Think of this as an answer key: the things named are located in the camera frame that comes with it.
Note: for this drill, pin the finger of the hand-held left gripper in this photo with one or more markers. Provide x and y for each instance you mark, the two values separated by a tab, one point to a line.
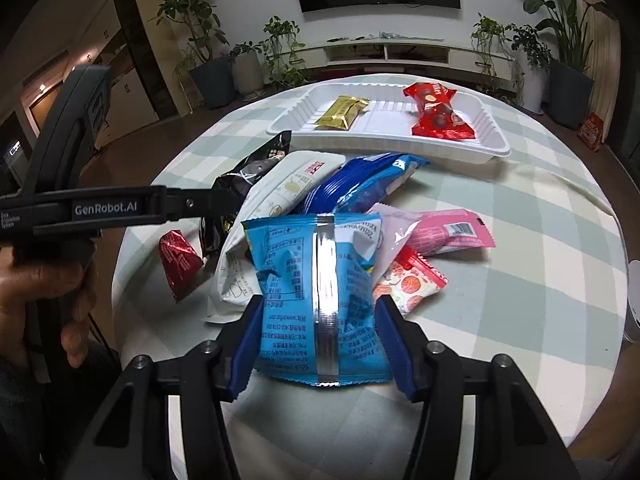
200	202

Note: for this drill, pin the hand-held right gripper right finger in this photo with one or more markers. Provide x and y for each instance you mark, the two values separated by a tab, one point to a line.
395	350

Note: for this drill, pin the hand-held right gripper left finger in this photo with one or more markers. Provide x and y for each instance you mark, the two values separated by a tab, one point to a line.
245	350

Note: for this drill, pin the small red foil packet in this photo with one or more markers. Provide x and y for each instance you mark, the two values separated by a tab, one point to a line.
177	260

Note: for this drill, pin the red white strawberry packet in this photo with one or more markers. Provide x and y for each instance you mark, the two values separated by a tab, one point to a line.
410	282

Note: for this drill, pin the black snack packet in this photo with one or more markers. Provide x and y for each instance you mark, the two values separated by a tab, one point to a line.
260	162

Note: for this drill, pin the light blue snack packet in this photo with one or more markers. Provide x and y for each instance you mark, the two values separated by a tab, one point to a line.
290	280

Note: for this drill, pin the white snack packet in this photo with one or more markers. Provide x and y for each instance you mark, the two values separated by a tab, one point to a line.
285	185

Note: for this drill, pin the pale pink snack packet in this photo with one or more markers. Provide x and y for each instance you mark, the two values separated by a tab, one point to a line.
392	232

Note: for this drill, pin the dark blue snack packet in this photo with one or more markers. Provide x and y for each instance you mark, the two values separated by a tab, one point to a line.
355	180

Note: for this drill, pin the gold snack packet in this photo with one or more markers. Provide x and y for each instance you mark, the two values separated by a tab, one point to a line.
342	112

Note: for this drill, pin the white plastic tray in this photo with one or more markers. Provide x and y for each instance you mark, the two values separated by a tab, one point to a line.
390	120

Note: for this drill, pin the red cookie packet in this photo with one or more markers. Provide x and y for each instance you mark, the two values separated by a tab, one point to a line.
427	95
442	125

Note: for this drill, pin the person's left hand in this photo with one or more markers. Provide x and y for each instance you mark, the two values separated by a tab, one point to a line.
45	300

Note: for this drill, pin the tall plant in dark pot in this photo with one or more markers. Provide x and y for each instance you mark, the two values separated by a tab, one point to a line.
212	80

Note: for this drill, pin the plant in grey pot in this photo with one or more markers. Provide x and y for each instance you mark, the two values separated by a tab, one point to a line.
247	72

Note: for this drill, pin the checked tablecloth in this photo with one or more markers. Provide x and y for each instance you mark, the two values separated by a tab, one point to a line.
525	260

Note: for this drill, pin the trailing green plant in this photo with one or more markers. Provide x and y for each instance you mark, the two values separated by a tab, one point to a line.
282	45
487	45

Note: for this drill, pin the white television cabinet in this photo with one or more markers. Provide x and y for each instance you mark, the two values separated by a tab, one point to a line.
410	52

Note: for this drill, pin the red bag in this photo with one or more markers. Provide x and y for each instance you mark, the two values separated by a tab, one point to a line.
591	131

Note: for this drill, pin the plant in white pot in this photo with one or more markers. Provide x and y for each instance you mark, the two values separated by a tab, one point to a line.
532	80

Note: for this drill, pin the large leafy plant dark pot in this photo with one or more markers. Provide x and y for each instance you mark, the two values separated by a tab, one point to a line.
570	90

